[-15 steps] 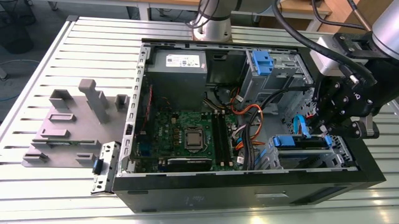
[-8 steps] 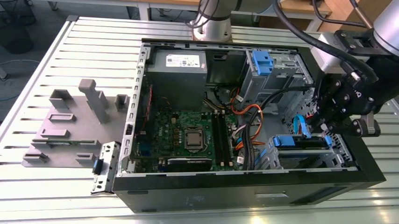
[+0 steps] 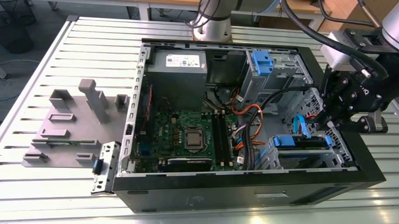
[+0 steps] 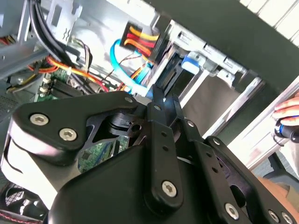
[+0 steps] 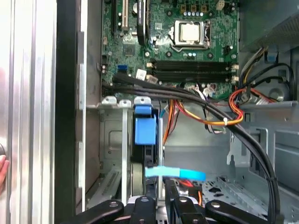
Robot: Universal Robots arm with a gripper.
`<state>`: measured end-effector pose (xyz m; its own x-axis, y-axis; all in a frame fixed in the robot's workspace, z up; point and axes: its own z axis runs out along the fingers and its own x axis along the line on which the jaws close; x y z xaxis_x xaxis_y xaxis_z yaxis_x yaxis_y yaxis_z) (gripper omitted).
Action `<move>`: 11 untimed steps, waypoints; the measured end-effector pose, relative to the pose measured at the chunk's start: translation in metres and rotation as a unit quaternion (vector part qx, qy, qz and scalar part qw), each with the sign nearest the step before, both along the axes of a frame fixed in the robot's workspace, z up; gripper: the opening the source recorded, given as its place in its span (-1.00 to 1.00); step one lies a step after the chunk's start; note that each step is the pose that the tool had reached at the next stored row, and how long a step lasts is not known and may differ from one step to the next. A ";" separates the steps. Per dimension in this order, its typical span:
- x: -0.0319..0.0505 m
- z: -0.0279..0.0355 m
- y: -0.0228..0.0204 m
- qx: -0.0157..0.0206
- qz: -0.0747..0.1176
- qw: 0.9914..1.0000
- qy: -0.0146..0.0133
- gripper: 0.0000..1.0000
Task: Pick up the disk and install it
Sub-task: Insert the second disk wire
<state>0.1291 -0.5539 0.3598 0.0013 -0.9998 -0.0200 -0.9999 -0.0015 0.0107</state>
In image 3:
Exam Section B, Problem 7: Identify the orange power wire bundle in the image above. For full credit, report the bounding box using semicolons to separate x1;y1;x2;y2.
229;87;266;151

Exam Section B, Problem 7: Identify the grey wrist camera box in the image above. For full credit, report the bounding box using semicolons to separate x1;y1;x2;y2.
320;31;360;71

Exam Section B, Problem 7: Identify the hard disk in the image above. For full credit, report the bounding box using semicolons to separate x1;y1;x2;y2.
255;135;332;165

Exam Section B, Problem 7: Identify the grey power supply unit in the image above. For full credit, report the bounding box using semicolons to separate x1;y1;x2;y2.
145;50;208;112

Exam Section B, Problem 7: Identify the black graphics card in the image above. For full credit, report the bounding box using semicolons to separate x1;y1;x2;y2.
157;157;213;173

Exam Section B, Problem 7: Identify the wooden cabinet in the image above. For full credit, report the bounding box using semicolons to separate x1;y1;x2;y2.
323;0;394;33

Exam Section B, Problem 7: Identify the black PC case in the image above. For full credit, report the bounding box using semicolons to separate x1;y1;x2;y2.
112;38;387;213

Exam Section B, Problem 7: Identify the silver slot bracket, blue latch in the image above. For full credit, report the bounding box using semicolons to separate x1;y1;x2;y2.
89;140;123;196

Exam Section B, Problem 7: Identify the grey metal drive cage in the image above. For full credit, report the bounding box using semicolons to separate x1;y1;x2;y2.
239;49;314;111

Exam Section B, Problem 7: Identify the black RAM slot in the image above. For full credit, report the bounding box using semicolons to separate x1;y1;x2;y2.
219;109;233;166
211;109;224;167

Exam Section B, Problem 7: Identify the grey parts rack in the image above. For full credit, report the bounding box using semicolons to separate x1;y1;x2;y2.
21;78;132;168

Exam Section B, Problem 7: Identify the blue drive cage latch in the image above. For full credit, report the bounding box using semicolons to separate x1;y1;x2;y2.
251;50;275;76

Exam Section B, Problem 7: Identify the green RAM stick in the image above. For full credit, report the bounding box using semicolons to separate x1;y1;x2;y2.
47;140;95;147

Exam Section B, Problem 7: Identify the green motherboard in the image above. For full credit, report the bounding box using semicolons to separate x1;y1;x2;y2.
133;109;244;173

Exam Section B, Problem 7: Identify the black round bin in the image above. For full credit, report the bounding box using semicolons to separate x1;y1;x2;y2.
0;22;36;55

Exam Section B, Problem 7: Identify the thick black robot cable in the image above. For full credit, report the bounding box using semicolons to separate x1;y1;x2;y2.
279;0;390;80

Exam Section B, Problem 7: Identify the CPU in socket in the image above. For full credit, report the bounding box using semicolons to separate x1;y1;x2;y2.
181;126;208;154

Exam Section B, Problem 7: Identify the wooden desk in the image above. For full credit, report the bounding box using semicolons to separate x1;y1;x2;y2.
258;0;332;33

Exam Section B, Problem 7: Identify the black cable bundle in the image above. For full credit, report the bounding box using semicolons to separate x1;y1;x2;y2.
241;85;312;170

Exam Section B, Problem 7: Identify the grey metal disk bay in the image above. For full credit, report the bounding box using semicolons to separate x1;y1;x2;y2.
266;134;356;170

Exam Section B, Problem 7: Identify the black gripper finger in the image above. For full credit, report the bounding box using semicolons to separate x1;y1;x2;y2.
316;66;355;131
330;115;390;135

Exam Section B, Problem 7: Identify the blue data wire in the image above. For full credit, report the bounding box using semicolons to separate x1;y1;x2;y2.
292;115;312;138

